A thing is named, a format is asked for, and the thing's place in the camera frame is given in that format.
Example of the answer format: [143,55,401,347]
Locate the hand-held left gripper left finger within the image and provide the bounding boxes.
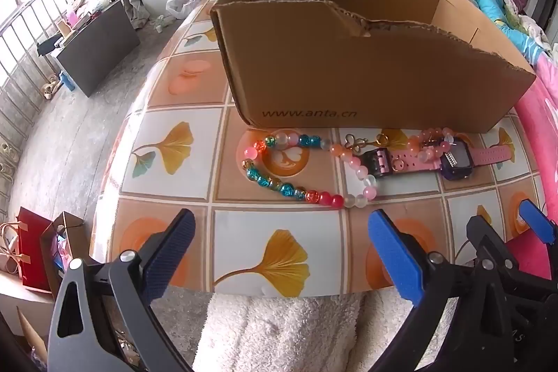
[47,207,197,372]

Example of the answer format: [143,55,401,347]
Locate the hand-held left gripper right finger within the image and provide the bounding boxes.
[367,208,518,372]

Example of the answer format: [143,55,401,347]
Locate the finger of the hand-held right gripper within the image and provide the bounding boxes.
[466,215,546,299]
[519,199,558,245]

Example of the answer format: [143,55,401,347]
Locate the pink strap wristwatch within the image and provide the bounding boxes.
[361,137,515,182]

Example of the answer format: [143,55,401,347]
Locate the multicolour bead bracelet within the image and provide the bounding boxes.
[242,131,380,209]

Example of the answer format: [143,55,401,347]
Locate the pink bead bracelet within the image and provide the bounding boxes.
[405,127,456,164]

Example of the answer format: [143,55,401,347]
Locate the gold butterfly charm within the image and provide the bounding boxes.
[344,134,371,155]

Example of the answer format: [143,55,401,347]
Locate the torn cardboard box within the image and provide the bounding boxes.
[210,0,537,134]

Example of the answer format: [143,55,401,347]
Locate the brown paper bag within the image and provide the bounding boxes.
[40,212,90,298]

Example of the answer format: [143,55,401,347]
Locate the pink floral blanket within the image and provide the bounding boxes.
[381,0,558,198]

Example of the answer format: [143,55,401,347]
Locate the white fluffy garment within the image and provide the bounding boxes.
[192,289,437,372]

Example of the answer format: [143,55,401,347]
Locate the red gift bag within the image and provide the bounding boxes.
[15,206,55,290]

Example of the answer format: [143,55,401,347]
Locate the white crumpled clothes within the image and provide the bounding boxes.
[516,12,552,50]

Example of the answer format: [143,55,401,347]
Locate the dark grey cabinet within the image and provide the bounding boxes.
[37,0,141,97]

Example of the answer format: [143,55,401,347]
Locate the metal window railing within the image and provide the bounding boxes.
[0,0,75,198]

